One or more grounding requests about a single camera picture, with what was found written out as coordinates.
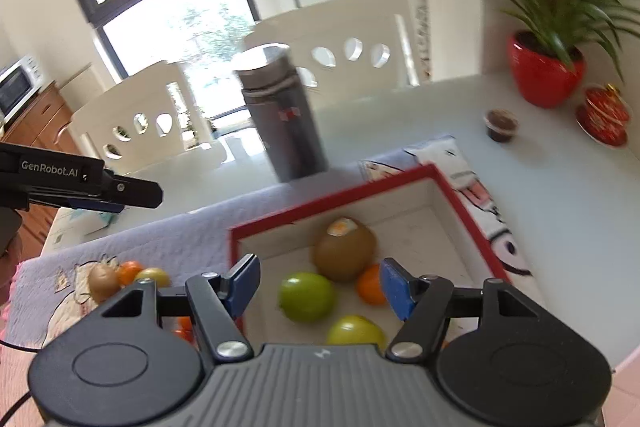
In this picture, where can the brown kiwi with sticker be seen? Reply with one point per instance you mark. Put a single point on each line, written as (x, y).
(345, 252)

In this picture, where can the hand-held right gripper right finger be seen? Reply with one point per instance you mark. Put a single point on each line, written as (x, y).
(395, 291)

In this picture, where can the red cardboard box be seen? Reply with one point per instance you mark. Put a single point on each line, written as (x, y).
(440, 227)

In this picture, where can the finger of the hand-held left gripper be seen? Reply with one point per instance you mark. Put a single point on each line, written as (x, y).
(102, 206)
(135, 193)

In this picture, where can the dark framed window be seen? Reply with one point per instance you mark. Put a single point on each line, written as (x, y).
(165, 7)

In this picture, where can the white chair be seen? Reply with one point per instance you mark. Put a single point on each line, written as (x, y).
(350, 19)
(150, 97)

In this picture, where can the large green jujube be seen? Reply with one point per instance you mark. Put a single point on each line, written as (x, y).
(306, 298)
(356, 332)

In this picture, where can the white microwave oven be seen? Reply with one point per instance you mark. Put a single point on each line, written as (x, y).
(17, 84)

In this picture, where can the printed pig blanket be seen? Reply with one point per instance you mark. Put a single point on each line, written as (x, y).
(175, 232)

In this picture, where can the grey thermos bottle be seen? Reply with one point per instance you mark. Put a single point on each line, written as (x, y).
(285, 122)

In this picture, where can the small clear pudding cup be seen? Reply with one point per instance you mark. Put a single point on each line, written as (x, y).
(501, 127)

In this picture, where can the small mandarin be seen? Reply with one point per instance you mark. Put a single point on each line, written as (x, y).
(371, 287)
(131, 271)

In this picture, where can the light blue tissue pack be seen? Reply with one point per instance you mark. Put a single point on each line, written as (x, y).
(95, 219)

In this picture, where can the cherry tomato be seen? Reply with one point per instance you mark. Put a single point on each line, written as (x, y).
(179, 335)
(186, 322)

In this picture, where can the wooden cabinet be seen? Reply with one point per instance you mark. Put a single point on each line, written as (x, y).
(45, 127)

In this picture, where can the potted plant in red pot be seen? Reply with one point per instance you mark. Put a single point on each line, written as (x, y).
(545, 72)

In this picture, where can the yellowish green jujube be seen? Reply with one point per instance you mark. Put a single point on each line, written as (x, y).
(154, 277)

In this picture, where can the red lidded cup with saucer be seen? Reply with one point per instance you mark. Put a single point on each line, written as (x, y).
(605, 119)

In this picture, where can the plain brown kiwi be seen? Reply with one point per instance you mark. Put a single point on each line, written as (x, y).
(102, 284)

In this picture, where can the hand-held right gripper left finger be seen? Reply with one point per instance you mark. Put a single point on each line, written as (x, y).
(245, 281)

